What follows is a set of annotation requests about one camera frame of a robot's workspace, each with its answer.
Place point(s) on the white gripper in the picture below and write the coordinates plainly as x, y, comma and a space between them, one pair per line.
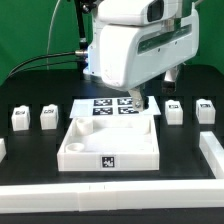
130, 56

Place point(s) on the white square tabletop tray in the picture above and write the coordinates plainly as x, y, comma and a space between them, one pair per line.
110, 143

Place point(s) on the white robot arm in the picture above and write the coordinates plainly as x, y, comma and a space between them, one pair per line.
132, 13

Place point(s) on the white sheet with markers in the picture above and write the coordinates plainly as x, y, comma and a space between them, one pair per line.
102, 107

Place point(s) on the white right fence wall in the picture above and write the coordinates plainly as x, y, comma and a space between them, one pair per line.
213, 153

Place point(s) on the white fence wall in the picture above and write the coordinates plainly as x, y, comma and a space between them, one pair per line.
2, 149
112, 196
213, 153

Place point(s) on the black camera pole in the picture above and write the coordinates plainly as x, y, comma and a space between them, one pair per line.
81, 23

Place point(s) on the white front fence wall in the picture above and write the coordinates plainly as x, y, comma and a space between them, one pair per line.
112, 196

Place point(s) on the white left fence wall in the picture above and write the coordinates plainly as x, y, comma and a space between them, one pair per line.
2, 149

